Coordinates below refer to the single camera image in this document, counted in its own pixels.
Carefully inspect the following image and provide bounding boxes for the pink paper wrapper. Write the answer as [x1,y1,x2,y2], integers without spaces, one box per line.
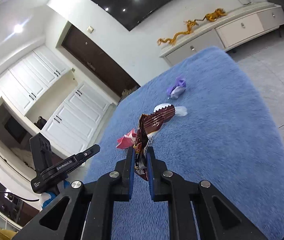
[116,129,136,150]

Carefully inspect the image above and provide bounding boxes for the brown snack wrapper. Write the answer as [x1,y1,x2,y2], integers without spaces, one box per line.
[133,112,165,181]

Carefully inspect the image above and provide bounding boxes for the clear plastic bag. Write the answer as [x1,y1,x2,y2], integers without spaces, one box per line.
[153,103,188,122]

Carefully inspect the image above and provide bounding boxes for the purple plastic wrapper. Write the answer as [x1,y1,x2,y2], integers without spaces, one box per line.
[166,77,186,99]

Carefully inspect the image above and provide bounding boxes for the yellow cushion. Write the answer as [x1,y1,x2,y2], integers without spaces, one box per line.
[0,228,17,240]

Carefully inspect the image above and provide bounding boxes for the blue fluffy blanket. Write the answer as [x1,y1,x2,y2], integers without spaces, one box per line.
[84,47,284,239]

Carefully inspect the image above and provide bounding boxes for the dark brown door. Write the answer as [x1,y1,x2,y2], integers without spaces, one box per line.
[62,25,140,97]

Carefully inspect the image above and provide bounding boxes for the golden dragon figurine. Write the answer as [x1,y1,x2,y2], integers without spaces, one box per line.
[157,20,198,46]

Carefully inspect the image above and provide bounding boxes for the golden tiger figurine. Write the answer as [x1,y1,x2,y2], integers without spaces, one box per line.
[203,8,227,22]

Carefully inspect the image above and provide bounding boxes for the white tv cabinet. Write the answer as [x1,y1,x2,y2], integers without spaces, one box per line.
[159,2,284,66]

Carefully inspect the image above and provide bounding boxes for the white wall cupboards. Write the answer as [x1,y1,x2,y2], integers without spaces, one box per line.
[0,46,112,159]

